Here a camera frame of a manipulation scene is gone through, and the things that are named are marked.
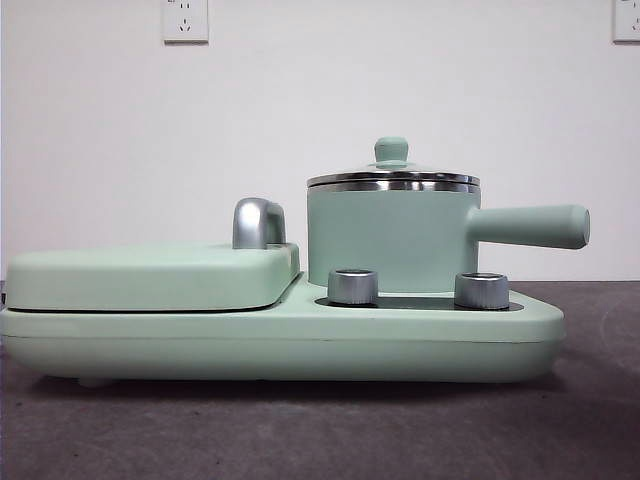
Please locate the mint green griddle cover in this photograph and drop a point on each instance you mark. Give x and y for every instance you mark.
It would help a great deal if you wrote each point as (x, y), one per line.
(150, 275)

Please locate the glass lid with green knob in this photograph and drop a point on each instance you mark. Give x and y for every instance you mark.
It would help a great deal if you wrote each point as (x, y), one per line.
(391, 150)

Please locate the silver control knob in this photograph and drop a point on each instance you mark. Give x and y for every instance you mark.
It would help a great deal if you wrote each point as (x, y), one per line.
(481, 290)
(352, 287)

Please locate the black control panel strip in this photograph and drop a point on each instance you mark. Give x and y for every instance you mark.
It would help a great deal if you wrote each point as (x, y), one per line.
(415, 302)

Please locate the mint green breakfast machine base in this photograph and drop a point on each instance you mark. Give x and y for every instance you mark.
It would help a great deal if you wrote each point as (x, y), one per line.
(200, 345)

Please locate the white wall socket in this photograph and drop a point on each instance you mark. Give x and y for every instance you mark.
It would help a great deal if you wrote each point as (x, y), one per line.
(627, 20)
(186, 22)

